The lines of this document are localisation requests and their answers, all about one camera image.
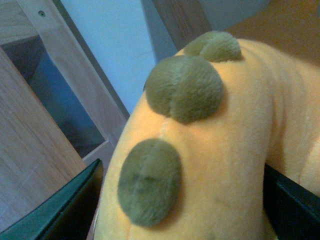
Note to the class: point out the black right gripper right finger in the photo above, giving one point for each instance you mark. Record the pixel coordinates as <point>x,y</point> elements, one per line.
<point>293,211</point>

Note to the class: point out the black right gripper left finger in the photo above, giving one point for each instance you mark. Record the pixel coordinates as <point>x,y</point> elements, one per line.
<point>67,214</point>

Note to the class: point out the orange plush dinosaur toy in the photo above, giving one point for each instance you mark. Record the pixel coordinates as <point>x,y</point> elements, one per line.
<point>190,162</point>

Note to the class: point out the wooden cabinet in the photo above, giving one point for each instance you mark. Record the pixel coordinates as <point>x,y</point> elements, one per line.
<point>58,111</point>

